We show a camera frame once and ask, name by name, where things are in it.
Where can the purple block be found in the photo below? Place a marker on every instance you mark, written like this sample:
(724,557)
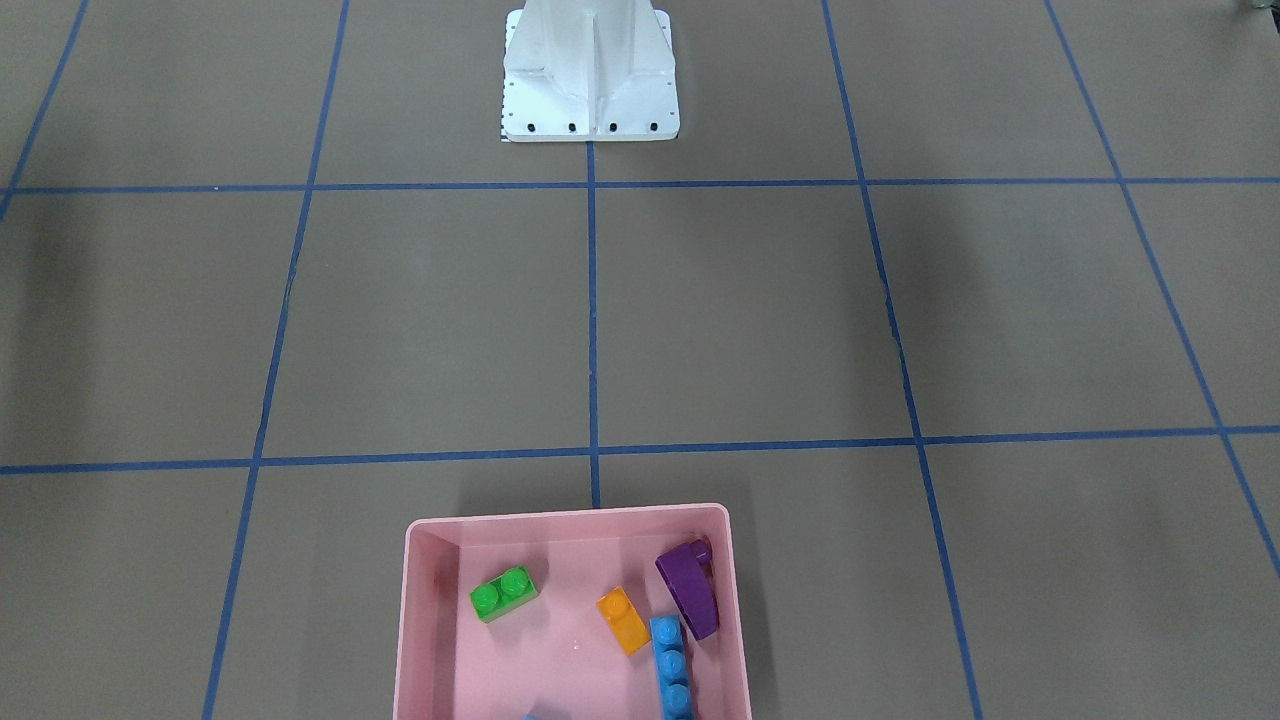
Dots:
(687,571)

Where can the orange sloped block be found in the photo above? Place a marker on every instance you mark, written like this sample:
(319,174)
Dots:
(619,613)

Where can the green two-stud block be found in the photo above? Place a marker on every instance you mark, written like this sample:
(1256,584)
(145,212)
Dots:
(505,593)

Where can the long blue studded block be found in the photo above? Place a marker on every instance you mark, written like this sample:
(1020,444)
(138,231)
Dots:
(671,661)

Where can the pink plastic box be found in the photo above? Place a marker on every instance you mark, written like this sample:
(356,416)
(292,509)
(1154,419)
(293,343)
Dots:
(556,653)

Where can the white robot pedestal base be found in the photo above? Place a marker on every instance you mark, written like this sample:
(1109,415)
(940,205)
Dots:
(589,71)

